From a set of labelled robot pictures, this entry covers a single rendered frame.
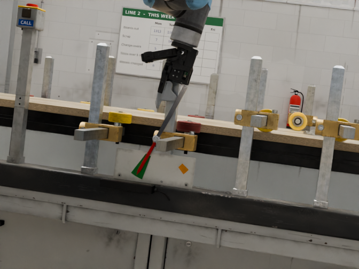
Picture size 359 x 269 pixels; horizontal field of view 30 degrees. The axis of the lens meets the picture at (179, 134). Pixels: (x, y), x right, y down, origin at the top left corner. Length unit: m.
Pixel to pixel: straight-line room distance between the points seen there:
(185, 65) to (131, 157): 0.34
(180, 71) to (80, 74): 7.51
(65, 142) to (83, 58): 7.11
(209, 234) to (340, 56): 7.33
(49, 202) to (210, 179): 0.55
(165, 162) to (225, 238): 0.31
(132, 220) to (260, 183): 0.46
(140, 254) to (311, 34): 7.17
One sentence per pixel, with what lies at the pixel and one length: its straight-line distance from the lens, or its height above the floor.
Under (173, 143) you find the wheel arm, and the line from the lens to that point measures 1.95.
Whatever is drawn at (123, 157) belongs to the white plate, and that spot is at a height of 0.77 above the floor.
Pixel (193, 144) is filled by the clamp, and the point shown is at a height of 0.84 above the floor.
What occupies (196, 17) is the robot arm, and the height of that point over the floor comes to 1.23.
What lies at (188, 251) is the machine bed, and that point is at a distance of 2.43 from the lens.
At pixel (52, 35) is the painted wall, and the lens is 9.69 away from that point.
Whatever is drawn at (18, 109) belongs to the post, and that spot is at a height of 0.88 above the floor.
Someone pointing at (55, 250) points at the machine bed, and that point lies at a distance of 2.56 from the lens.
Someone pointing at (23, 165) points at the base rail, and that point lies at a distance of 2.27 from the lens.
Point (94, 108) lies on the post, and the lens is 2.19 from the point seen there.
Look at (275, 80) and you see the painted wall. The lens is 9.26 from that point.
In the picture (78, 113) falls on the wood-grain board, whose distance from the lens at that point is 2.43.
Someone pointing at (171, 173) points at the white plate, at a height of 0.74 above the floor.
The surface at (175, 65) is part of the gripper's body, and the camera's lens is 2.06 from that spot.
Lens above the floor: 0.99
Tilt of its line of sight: 3 degrees down
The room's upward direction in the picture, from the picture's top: 7 degrees clockwise
